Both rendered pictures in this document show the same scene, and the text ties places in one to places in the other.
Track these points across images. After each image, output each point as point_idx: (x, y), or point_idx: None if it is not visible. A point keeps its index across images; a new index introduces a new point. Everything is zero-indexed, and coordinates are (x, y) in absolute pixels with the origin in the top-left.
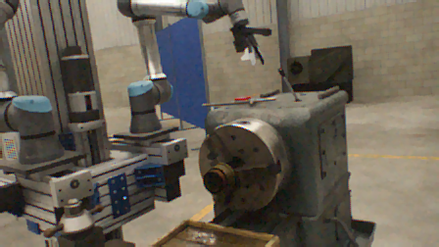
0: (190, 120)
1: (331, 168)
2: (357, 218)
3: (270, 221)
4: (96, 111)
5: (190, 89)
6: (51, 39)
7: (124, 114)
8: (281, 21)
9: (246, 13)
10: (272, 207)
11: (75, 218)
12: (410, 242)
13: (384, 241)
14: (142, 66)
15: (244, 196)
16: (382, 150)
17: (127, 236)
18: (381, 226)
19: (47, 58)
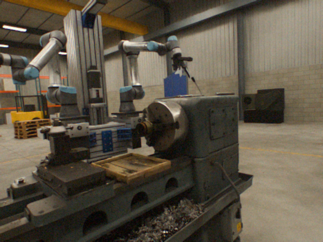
0: None
1: (220, 135)
2: (262, 184)
3: (176, 158)
4: (101, 98)
5: None
6: (83, 62)
7: None
8: (240, 73)
9: (180, 49)
10: (180, 152)
11: (55, 127)
12: (292, 200)
13: (275, 198)
14: (160, 96)
15: (160, 141)
16: (293, 150)
17: None
18: (277, 190)
19: (80, 71)
